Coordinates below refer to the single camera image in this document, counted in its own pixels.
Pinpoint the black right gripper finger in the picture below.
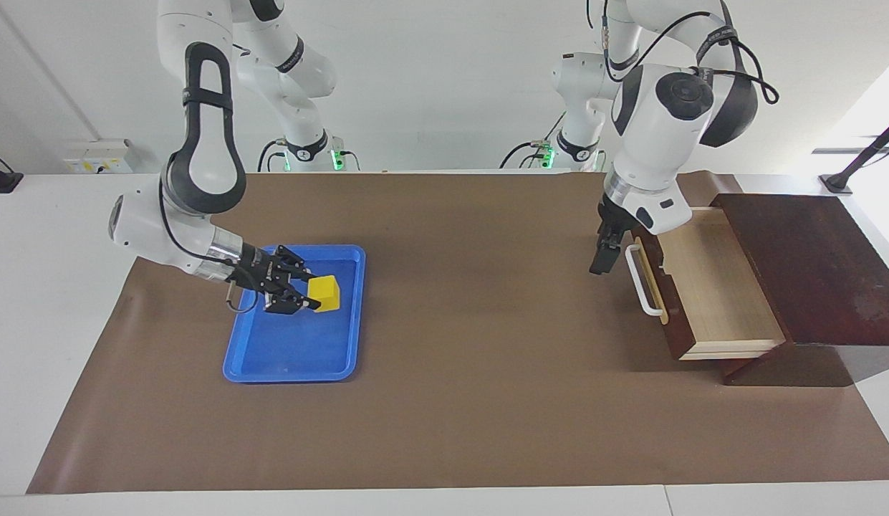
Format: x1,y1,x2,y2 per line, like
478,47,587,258
272,245,317,282
264,283,322,316

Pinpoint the yellow block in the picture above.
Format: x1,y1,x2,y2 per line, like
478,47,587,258
307,275,342,313

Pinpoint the wooden drawer with white handle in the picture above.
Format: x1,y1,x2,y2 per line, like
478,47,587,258
625,206,787,360

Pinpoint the blue plastic tray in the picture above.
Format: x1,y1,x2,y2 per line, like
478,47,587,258
223,244,366,383

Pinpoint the brown table mat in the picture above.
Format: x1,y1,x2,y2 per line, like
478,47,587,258
27,171,889,495

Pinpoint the dark wooden cabinet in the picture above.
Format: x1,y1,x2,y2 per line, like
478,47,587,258
711,192,889,388

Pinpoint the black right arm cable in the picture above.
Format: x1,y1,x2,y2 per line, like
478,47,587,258
158,161,260,315

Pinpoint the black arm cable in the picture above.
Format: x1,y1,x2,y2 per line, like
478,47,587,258
158,161,260,315
586,0,780,105

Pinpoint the black base cable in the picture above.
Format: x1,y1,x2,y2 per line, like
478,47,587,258
499,141,552,170
256,138,286,173

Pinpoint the white wall socket box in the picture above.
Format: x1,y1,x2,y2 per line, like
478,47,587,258
63,139,134,175

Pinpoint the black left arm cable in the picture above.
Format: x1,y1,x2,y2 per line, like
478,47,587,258
586,0,780,105

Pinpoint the black camera stand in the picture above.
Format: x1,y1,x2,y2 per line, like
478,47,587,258
820,115,889,196

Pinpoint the black mount bracket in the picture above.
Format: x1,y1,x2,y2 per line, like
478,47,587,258
0,148,24,194

